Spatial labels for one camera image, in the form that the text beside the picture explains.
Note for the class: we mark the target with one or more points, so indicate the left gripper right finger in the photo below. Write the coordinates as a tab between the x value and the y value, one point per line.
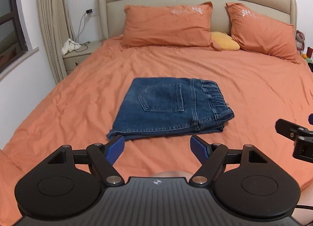
245	182

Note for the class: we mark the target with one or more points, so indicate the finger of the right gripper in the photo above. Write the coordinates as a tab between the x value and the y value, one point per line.
301	136
310	118

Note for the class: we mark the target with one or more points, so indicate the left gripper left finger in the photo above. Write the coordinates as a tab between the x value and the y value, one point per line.
69	182

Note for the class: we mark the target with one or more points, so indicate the blue denim jeans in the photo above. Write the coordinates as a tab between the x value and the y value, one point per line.
167	106

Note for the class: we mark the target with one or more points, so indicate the orange bed sheet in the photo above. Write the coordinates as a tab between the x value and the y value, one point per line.
80	110

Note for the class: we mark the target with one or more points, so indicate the red box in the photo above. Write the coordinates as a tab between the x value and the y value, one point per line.
309	52

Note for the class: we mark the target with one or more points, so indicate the pink plush toy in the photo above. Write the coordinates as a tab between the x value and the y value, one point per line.
300	41

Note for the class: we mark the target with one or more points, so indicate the right orange pillow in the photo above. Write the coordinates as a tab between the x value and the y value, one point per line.
259	33

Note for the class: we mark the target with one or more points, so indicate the orange pillow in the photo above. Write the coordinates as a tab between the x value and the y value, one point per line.
259	33
180	26

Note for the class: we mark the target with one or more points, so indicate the yellow small cushion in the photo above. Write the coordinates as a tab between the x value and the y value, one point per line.
225	41

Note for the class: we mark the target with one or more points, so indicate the beige bedside table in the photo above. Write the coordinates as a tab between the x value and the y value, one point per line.
73	59

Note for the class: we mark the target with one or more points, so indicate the white cloth on nightstand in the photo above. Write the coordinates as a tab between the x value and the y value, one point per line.
69	46

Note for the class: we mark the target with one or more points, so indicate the dark framed window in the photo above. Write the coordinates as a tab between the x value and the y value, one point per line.
12	40

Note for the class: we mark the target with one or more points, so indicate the left orange pillow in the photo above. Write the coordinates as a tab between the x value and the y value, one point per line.
180	26

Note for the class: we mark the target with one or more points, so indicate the beige curtain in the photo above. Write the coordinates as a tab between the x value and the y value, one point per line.
55	30

